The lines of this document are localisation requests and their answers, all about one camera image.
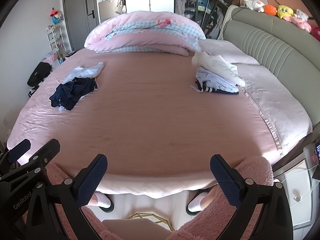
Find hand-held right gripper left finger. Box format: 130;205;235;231
25;154;108;240

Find pink stool with gold frame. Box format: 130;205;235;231
101;212;175;240

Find grey padded headboard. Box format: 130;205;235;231
221;4;320;135

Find white cat plush toy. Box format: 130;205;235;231
294;9;310;22

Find white shirt with navy trim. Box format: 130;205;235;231
61;62;104;84

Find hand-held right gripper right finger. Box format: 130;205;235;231
209;154;294;240

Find navy shorts with white stripes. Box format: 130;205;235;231
49;77;98;112

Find orange plush toy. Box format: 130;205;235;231
263;4;278;16

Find long white plush toy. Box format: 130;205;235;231
243;0;265;13

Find white nightstand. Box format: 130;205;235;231
274;145;320;230

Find white charging cable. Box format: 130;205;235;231
277;165;318;203

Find open closet with clothes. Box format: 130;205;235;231
174;0;230;40

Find red and blue doll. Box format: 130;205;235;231
49;9;62;25

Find white slipper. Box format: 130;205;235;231
89;191;115;213
185;189;213;216

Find yellow plush toy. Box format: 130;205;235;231
277;4;295;19

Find white shelf rack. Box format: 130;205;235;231
46;24;67;65

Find pink fuzzy robe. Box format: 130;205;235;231
22;155;274;240

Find pink folded duvet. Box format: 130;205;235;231
84;10;207;57

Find grey cabinet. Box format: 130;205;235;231
98;0;125;25

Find navy striped folded garment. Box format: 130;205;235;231
191;80;239;95

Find pale pink pillow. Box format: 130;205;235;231
199;39;260;65
235;62;313;155

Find grey door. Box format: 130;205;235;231
62;0;98;53

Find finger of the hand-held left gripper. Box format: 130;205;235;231
0;139;32;172
0;138;61;188

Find hanging tote bag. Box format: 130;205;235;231
115;0;127;15

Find white folded clothes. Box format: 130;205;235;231
195;67;240;94

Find pink plush toy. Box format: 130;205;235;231
284;16;313;33

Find black bag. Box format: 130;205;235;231
27;61;53;87

